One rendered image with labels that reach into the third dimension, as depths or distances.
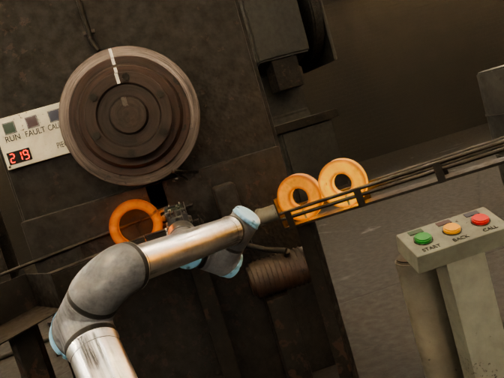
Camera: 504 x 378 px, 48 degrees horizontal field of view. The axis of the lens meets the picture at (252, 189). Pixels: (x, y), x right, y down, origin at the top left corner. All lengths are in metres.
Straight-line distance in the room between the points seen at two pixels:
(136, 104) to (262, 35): 4.38
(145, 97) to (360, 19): 6.99
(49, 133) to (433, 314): 1.41
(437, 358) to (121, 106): 1.20
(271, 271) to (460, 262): 0.68
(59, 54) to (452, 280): 1.51
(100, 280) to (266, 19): 5.20
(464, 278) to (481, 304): 0.08
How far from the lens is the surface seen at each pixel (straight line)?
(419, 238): 1.40
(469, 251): 1.42
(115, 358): 1.23
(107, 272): 1.24
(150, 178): 1.97
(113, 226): 2.01
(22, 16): 2.23
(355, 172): 1.76
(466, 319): 1.46
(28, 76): 2.19
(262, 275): 1.88
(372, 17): 8.77
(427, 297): 1.56
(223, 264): 1.73
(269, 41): 6.19
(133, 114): 1.88
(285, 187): 1.85
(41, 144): 2.15
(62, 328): 1.31
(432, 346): 1.62
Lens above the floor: 0.97
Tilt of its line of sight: 6 degrees down
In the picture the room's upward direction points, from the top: 16 degrees counter-clockwise
